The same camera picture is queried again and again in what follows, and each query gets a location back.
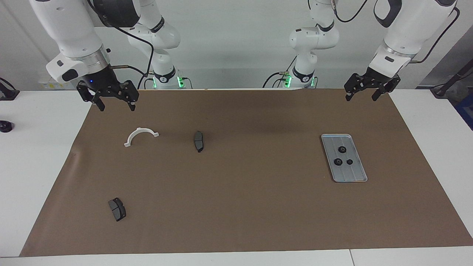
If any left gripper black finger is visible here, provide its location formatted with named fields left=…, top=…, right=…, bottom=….
left=344, top=73, right=365, bottom=102
left=371, top=75, right=401, bottom=102

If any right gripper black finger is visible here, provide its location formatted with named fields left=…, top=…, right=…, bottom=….
left=76, top=81, right=106, bottom=112
left=116, top=79, right=140, bottom=111

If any silver metal tray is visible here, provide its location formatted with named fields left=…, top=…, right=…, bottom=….
left=321, top=134, right=368, bottom=183

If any white power strip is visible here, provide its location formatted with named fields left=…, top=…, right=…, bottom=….
left=39, top=78, right=80, bottom=90

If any black stand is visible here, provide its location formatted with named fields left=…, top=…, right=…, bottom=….
left=431, top=68, right=473, bottom=98

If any blue box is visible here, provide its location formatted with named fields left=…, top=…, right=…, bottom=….
left=455, top=94, right=473, bottom=130

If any black table clamp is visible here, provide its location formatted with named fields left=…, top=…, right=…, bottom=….
left=0, top=77, right=20, bottom=101

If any short grey brake pad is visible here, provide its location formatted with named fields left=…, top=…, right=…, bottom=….
left=108, top=198, right=127, bottom=222

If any brown paper table mat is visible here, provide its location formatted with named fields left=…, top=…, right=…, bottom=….
left=19, top=88, right=473, bottom=257

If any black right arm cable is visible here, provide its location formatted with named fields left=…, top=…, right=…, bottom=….
left=87, top=0, right=155, bottom=90

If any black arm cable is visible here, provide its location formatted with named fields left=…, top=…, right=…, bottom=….
left=333, top=0, right=460, bottom=64
left=87, top=0, right=155, bottom=90

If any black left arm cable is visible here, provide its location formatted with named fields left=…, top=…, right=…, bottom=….
left=333, top=0, right=460, bottom=64

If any white curved plastic bracket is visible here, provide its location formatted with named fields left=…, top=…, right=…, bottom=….
left=124, top=127, right=160, bottom=148

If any black base power cable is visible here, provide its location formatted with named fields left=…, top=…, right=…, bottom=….
left=262, top=55, right=298, bottom=88

